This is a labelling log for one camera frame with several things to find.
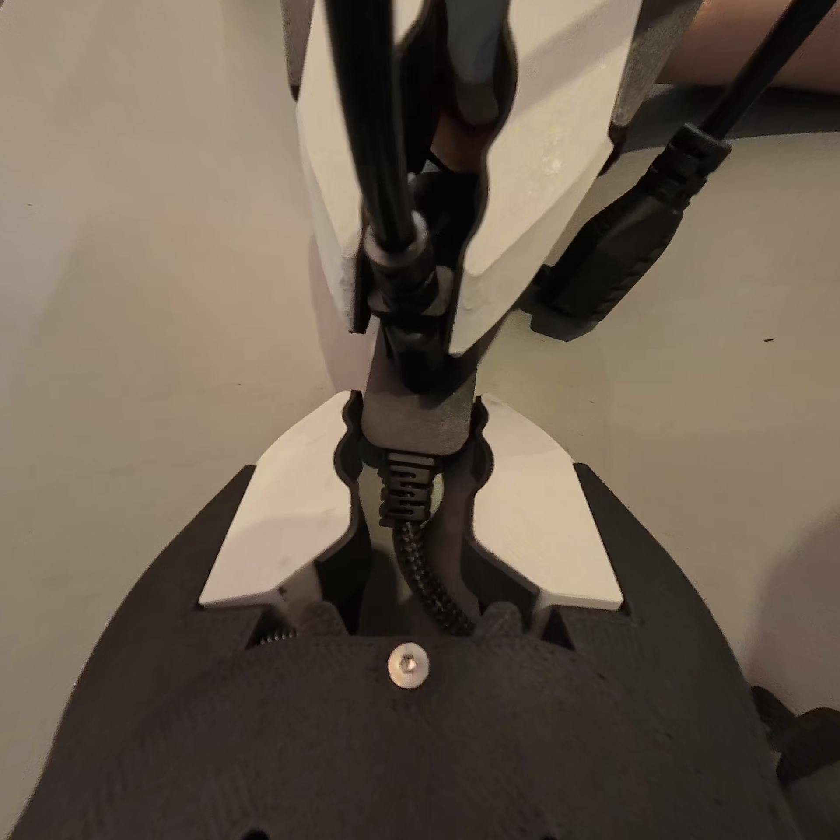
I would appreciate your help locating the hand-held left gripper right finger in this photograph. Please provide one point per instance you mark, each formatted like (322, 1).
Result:
(544, 518)

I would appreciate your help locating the person's dark clothing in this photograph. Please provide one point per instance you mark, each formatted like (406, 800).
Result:
(814, 741)

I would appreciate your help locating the person's right forearm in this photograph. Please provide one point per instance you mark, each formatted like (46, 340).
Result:
(820, 56)

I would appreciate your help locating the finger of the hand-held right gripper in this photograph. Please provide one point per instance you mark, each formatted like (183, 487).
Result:
(551, 170)
(321, 151)

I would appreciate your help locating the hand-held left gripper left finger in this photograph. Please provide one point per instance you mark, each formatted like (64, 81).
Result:
(289, 518)

